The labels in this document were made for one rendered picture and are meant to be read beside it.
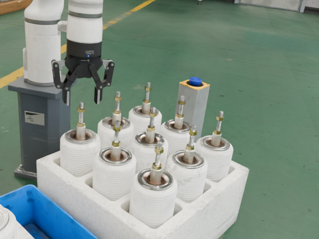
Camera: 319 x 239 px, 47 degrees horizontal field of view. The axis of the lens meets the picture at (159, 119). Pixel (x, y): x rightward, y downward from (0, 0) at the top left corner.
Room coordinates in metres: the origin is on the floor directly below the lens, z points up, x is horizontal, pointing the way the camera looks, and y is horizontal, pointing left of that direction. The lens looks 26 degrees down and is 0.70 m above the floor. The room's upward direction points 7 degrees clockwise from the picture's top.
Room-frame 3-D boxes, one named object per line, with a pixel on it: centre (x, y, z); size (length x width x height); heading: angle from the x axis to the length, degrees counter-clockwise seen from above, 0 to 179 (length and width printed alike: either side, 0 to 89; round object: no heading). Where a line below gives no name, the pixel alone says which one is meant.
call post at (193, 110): (1.08, -0.09, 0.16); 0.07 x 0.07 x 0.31; 53
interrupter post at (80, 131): (0.78, 0.18, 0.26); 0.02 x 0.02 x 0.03
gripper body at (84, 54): (0.78, 0.18, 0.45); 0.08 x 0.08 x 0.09
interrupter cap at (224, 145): (0.83, -0.15, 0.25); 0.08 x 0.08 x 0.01
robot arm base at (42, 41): (0.99, 0.34, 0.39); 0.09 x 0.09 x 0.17; 82
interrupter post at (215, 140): (0.83, -0.15, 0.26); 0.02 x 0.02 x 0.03
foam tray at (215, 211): (0.80, 0.02, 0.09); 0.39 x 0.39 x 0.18; 53
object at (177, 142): (0.90, -0.05, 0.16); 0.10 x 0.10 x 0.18
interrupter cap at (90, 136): (0.78, 0.18, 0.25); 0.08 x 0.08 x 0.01
